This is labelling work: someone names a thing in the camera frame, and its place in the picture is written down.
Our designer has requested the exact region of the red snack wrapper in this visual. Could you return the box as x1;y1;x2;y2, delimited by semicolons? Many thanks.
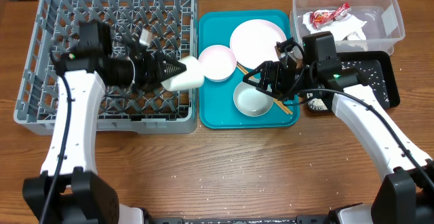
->
309;3;351;29

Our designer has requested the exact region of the lower wooden chopstick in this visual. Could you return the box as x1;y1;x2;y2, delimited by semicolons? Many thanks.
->
236;64;289;115

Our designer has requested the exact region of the clear plastic waste bin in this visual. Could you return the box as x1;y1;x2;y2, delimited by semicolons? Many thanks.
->
290;0;406;55

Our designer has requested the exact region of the grey small bowl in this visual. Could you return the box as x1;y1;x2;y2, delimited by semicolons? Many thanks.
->
233;82;274;117

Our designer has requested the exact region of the black rectangular tray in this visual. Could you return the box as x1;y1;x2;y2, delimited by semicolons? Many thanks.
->
304;50;401;113

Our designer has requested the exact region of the white rice pile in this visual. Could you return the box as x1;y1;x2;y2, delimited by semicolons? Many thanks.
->
307;97;328;112

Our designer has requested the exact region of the wooden chopstick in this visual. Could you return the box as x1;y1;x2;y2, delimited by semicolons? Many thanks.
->
236;64;289;115
237;62;294;116

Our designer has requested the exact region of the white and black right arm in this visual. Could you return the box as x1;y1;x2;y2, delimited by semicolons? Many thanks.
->
243;31;433;223

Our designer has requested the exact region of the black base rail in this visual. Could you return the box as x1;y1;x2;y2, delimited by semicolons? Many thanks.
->
147;214;331;224

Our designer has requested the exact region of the white shallow bowl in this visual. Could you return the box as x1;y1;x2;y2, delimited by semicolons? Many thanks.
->
199;45;237;82

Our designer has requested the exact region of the grey plastic dish rack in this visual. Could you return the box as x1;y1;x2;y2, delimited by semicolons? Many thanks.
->
14;0;198;135

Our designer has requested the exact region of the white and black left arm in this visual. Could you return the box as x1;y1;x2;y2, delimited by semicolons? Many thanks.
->
22;22;196;223

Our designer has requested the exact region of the crumpled white paper napkin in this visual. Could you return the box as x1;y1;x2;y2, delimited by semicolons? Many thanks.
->
302;12;367;41

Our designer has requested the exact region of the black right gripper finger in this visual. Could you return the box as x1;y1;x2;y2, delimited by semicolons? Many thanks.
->
243;61;271;82
252;82;276;98

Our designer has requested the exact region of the teal serving tray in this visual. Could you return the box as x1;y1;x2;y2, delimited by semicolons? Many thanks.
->
199;10;300;129

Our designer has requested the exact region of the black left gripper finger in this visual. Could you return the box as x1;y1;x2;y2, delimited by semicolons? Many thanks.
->
144;80;163;93
156;52;186;78

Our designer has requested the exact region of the white plastic cup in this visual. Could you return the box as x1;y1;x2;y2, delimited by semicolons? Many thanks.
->
161;56;205;92

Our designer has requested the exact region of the upper wooden chopstick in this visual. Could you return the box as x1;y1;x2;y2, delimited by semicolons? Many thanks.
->
237;62;294;116

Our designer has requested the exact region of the large white round plate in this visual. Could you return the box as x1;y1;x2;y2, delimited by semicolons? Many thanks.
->
230;19;287;69

